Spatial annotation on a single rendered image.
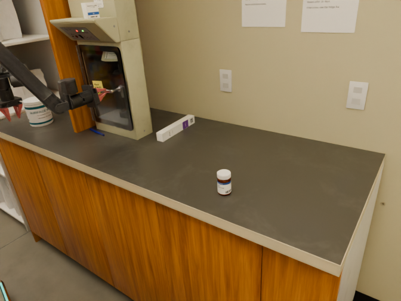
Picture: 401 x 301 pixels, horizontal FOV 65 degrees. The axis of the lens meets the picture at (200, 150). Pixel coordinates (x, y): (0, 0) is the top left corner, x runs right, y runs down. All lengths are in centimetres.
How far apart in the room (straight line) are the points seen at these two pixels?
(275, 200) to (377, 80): 65
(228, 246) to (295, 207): 26
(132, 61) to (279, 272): 107
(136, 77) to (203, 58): 39
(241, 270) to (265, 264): 12
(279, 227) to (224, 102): 91
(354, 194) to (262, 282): 43
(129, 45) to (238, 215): 90
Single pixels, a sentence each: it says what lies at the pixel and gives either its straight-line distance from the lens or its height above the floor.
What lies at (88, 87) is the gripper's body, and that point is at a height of 124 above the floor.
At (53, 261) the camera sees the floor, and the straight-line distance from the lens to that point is 251.
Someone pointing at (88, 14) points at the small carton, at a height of 153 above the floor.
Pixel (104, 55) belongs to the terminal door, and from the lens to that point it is 158.
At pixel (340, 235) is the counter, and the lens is 101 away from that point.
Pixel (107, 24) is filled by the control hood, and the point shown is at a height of 148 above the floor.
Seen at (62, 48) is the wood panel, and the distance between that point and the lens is 176.
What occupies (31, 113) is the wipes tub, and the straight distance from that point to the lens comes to 205.
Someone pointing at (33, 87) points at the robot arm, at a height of 129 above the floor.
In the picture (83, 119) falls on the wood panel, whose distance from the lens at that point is 185.
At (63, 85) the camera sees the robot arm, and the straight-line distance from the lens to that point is 144.
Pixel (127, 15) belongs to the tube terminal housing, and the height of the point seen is 151.
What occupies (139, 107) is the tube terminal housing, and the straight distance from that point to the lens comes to 158.
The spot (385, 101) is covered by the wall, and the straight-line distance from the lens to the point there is 146.
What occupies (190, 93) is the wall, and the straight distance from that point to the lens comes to 185.
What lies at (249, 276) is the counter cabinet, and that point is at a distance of 117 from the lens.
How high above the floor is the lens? 159
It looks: 27 degrees down
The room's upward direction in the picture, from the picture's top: 4 degrees counter-clockwise
